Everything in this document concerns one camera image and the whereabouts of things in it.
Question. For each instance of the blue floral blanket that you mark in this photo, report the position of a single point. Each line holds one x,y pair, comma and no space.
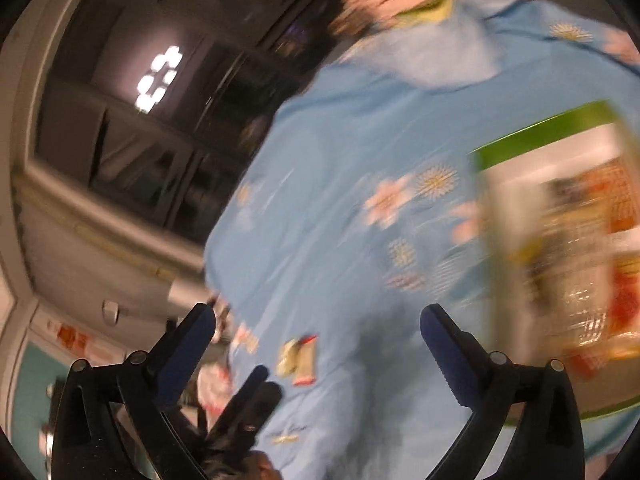
340,185

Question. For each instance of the pile of snack packets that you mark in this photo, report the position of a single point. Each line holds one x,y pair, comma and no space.
580,270

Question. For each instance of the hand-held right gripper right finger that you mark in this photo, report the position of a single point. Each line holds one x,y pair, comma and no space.
450,360

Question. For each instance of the person's left hand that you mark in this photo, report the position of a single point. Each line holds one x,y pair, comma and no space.
262,467

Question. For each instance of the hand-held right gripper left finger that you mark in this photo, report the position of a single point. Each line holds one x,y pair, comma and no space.
180,360

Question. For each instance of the dark window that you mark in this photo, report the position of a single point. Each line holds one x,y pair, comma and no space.
150,125

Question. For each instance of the wall switch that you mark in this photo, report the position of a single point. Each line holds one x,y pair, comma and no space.
110,312

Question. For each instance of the yellow snack packet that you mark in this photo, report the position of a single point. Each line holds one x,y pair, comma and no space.
287,360

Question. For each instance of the green and white box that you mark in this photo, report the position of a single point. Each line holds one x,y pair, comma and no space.
540,135

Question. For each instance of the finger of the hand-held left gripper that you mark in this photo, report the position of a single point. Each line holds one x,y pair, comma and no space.
247,390
265,402

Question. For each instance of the small red-edged snack packet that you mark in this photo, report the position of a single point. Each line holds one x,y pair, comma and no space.
306,362

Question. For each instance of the blue pillow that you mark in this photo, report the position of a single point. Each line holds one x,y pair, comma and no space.
440,55

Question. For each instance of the red wall sticker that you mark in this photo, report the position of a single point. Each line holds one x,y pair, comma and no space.
72,340

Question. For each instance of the red and white plastic bag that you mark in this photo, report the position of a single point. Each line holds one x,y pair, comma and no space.
215,385

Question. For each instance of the white device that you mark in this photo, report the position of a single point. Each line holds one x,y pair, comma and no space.
187,292

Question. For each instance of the yellow-green packet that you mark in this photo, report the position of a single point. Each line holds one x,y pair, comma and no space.
435,7

